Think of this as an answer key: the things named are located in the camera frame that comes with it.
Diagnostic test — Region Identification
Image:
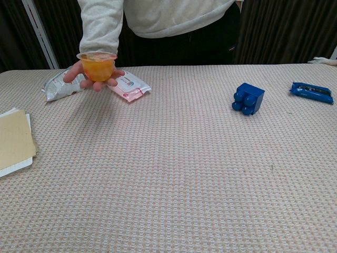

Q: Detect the person's bare hand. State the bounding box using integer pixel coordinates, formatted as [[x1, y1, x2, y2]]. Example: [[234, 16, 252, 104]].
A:
[[63, 61, 126, 93]]

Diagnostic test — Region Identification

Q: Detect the orange fruit jelly cup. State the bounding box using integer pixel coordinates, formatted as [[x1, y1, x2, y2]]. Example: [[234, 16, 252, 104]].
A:
[[76, 52, 118, 82]]

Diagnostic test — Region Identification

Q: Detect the grey sweatshirt sleeve forearm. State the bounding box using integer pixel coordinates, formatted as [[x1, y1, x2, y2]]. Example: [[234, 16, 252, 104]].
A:
[[77, 0, 124, 59]]

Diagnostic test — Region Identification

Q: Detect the pink white wet wipes pack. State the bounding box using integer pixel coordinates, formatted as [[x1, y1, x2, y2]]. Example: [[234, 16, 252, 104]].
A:
[[105, 70, 153, 103]]

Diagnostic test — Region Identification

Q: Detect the silver white snack packet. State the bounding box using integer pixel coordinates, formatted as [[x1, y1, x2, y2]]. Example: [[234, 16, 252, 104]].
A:
[[41, 65, 89, 102]]

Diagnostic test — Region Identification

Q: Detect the person torso in grey sweatshirt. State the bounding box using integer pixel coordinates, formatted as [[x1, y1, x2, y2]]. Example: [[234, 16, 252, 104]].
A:
[[115, 0, 244, 66]]

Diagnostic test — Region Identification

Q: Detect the tan cardboard sheet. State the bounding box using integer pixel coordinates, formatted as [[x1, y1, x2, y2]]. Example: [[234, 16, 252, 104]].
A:
[[0, 109, 39, 171]]

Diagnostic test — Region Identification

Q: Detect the pink white woven tablecloth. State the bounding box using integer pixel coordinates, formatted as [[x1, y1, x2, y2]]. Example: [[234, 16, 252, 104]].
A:
[[0, 62, 337, 253]]

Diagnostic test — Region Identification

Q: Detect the white paper board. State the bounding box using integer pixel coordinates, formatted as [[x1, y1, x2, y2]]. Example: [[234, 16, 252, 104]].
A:
[[0, 107, 34, 178]]

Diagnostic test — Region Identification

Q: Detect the blue plastic building block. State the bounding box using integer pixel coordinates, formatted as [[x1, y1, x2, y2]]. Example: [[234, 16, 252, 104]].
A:
[[231, 82, 265, 116]]

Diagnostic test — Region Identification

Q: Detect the dark pleated curtain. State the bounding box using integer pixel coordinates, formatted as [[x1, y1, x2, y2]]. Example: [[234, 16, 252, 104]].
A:
[[0, 0, 337, 74]]

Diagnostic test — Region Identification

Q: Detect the blue cookie snack packet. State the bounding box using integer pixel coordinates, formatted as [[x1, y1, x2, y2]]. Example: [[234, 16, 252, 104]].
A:
[[289, 81, 335, 105]]

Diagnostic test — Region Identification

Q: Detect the white metal frame bar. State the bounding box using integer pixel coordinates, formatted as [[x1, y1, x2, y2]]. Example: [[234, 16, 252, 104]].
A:
[[21, 0, 60, 70]]

